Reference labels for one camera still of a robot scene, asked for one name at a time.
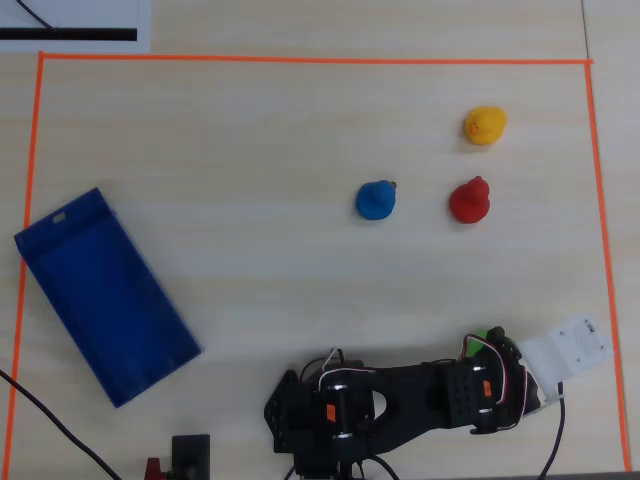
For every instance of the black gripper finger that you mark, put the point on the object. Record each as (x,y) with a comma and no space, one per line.
(504,342)

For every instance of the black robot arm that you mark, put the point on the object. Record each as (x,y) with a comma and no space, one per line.
(410,395)

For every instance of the red rubber duck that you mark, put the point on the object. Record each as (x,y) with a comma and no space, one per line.
(470,201)

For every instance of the blue rubber duck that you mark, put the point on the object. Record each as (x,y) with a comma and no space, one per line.
(376,201)

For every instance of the yellow rubber duck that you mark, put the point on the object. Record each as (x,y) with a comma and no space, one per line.
(486,125)

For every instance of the blue plastic box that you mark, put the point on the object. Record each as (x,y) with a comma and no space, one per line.
(105,300)

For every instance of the orange tape strip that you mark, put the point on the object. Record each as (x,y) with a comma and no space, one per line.
(606,260)
(320,59)
(27,210)

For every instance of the red clamp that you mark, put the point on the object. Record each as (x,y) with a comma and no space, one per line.
(154,470)

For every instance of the white paper with black bar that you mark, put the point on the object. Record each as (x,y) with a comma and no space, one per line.
(75,17)

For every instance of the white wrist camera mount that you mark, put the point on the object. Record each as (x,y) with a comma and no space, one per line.
(565,355)

